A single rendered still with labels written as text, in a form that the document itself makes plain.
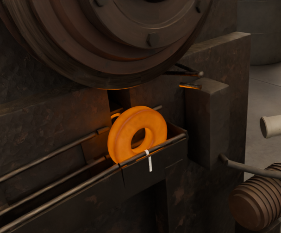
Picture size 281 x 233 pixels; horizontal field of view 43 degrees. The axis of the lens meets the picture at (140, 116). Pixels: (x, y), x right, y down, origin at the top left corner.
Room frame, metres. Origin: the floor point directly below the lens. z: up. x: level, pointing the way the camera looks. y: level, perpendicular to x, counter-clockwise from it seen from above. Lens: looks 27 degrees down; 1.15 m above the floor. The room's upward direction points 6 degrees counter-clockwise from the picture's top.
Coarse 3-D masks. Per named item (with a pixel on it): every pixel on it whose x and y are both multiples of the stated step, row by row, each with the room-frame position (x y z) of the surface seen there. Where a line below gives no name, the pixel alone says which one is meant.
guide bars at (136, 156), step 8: (176, 136) 0.74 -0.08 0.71; (184, 136) 0.75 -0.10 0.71; (160, 144) 0.71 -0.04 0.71; (168, 144) 0.72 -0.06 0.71; (144, 152) 0.69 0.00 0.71; (152, 152) 0.70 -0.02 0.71; (128, 160) 0.66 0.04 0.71; (112, 168) 0.64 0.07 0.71; (96, 176) 0.62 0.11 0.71; (104, 176) 0.62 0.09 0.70; (80, 184) 0.60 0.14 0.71; (88, 184) 0.60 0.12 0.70; (64, 192) 0.58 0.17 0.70; (72, 192) 0.58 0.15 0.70; (56, 200) 0.56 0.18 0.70; (40, 208) 0.55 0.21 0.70; (24, 216) 0.53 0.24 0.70; (32, 216) 0.53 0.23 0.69; (8, 224) 0.51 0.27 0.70; (16, 224) 0.52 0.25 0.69; (0, 232) 0.50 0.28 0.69
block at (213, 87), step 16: (208, 80) 0.87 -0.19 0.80; (192, 96) 0.84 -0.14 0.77; (208, 96) 0.80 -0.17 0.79; (224, 96) 0.82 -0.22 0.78; (192, 112) 0.84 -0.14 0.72; (208, 112) 0.80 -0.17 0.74; (224, 112) 0.82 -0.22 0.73; (192, 128) 0.85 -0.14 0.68; (208, 128) 0.80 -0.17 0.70; (224, 128) 0.82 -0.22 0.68; (192, 144) 0.85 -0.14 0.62; (208, 144) 0.80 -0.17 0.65; (224, 144) 0.82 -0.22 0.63; (192, 160) 0.85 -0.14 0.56; (208, 160) 0.80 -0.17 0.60
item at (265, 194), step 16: (256, 176) 0.80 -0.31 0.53; (240, 192) 0.75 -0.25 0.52; (256, 192) 0.72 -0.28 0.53; (272, 192) 0.73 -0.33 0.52; (240, 208) 0.73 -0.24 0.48; (256, 208) 0.70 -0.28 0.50; (272, 208) 0.70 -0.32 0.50; (240, 224) 0.73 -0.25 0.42; (256, 224) 0.69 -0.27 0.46; (272, 224) 0.73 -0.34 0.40
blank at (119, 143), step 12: (132, 108) 0.72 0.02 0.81; (144, 108) 0.72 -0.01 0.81; (120, 120) 0.69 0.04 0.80; (132, 120) 0.69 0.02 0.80; (144, 120) 0.71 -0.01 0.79; (156, 120) 0.73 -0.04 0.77; (120, 132) 0.67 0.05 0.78; (132, 132) 0.69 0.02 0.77; (156, 132) 0.73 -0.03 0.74; (108, 144) 0.68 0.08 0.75; (120, 144) 0.67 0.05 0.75; (144, 144) 0.73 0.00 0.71; (156, 144) 0.72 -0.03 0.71; (120, 156) 0.67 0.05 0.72; (144, 156) 0.70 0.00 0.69
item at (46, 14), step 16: (32, 0) 0.57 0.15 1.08; (48, 0) 0.58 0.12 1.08; (64, 0) 0.57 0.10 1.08; (48, 16) 0.58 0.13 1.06; (64, 16) 0.58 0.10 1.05; (80, 16) 0.58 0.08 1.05; (48, 32) 0.58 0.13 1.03; (64, 32) 0.59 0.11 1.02; (80, 32) 0.58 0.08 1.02; (96, 32) 0.60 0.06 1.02; (64, 48) 0.59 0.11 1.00; (80, 48) 0.60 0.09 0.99; (96, 48) 0.60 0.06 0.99; (112, 48) 0.61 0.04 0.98; (128, 48) 0.63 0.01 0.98; (160, 48) 0.67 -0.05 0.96; (176, 48) 0.72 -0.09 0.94; (96, 64) 0.62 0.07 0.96; (112, 64) 0.63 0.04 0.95; (128, 64) 0.65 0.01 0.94; (144, 64) 0.67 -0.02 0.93
